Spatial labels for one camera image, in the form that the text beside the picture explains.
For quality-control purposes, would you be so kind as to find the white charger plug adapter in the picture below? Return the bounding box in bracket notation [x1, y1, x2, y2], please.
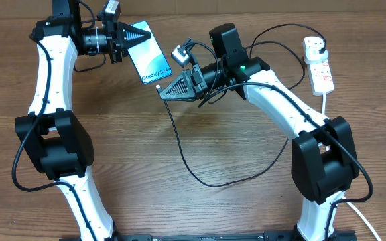
[304, 46, 328, 65]

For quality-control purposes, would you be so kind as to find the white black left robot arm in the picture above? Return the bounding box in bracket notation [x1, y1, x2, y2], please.
[15, 0, 151, 240]

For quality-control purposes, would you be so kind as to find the black USB charging cable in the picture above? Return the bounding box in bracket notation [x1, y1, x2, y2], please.
[155, 23, 328, 188]

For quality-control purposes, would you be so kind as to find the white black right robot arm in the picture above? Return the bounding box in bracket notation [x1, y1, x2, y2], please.
[158, 23, 364, 240]

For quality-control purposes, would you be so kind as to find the blue Galaxy smartphone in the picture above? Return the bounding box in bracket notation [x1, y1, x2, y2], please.
[128, 21, 172, 84]

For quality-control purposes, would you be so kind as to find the white power strip cord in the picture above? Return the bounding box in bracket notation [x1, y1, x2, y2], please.
[320, 93, 383, 241]

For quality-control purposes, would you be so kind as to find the white power strip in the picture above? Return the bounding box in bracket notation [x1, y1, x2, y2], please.
[303, 36, 334, 96]

